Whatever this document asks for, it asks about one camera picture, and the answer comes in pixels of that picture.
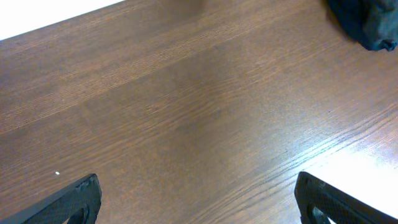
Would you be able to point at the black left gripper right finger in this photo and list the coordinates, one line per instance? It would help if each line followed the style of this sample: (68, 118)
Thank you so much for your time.
(322, 203)

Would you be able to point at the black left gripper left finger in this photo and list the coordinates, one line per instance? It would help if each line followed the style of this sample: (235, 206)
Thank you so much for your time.
(78, 202)

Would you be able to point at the black t-shirt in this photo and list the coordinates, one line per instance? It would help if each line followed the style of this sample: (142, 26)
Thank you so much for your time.
(372, 23)

